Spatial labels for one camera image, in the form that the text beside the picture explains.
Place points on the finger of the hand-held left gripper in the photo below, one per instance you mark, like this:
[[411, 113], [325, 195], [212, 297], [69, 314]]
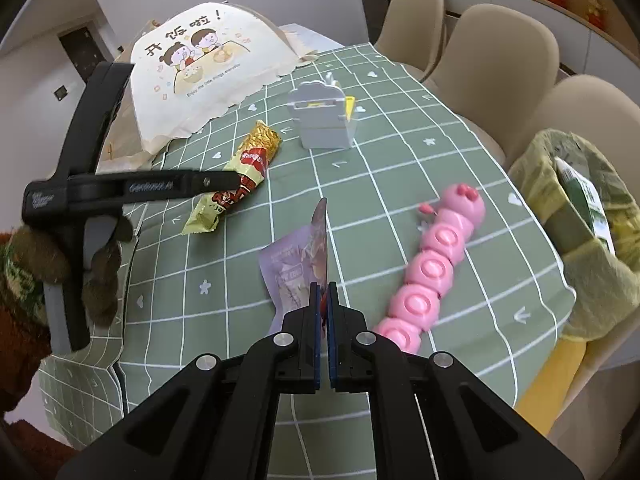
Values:
[[175, 185]]

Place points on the green checked tablecloth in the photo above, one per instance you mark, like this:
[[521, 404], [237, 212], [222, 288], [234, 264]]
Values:
[[375, 170]]

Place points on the dark wall panel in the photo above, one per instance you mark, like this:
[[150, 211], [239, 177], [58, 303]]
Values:
[[82, 50]]

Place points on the small beige chair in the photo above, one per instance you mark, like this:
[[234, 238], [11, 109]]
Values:
[[410, 15]]

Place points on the yellow-green bin bag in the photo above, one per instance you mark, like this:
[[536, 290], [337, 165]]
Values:
[[600, 285]]

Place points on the grey plastic holder box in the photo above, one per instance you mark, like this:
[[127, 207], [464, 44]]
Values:
[[320, 125]]

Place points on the wall switch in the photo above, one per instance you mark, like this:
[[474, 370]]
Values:
[[60, 93]]

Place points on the person's left hand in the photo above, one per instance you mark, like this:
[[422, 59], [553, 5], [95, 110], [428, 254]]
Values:
[[102, 290]]

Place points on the white paper bag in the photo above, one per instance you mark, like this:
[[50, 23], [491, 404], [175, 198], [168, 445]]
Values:
[[200, 85]]

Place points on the white green packet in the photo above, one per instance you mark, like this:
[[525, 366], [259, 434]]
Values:
[[582, 195]]

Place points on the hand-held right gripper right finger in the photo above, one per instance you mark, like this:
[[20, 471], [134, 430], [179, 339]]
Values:
[[334, 350]]

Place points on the yellow trash bin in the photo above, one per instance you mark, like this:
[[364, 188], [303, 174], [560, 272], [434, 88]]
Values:
[[550, 385]]

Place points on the pink caterpillar toy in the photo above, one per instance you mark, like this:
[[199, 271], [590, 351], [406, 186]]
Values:
[[435, 270]]

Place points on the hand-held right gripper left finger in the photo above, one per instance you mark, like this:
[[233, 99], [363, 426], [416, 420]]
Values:
[[315, 340]]

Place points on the purple wrapper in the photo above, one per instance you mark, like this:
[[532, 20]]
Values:
[[290, 270]]

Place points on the gold red snack wrapper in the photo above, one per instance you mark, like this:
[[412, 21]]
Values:
[[250, 155]]

